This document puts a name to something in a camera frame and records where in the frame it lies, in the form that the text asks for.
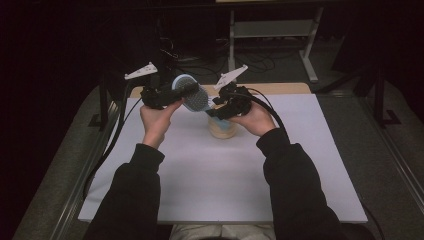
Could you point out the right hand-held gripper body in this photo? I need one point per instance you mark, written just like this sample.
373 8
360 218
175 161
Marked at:
238 101

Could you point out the wooden table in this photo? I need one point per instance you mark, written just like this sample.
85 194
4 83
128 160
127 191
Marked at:
283 88

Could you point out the white metal stand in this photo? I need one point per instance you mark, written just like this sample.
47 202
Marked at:
273 29

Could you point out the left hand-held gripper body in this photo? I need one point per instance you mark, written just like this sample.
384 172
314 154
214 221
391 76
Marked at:
156 96

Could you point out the beige ringed cup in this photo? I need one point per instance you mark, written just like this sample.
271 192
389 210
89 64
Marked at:
221 133

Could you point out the person's left hand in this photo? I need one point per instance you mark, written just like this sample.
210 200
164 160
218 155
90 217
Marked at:
155 121

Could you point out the black metal stand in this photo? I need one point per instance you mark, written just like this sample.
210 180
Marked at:
380 100
103 100

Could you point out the white table mat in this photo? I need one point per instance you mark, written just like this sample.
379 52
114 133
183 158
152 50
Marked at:
213 180

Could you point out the person's legs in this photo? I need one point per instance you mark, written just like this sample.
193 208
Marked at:
226 232

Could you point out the blue hairbrush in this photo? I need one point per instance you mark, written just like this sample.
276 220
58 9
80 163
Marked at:
197 100

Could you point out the person's right hand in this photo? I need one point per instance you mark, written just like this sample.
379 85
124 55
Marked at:
258 121

